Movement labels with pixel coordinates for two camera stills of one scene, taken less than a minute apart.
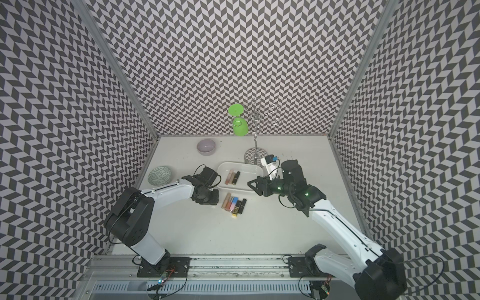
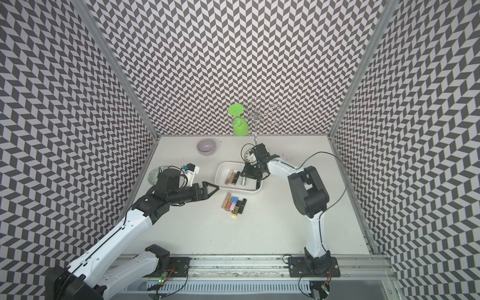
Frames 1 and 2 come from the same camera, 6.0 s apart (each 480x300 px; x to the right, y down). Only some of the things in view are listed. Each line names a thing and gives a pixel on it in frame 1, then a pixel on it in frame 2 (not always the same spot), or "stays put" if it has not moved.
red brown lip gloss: x=229 y=203 stays put
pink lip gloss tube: x=228 y=177 stays put
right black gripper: x=264 y=185 → x=248 y=173
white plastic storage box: x=235 y=175 stays put
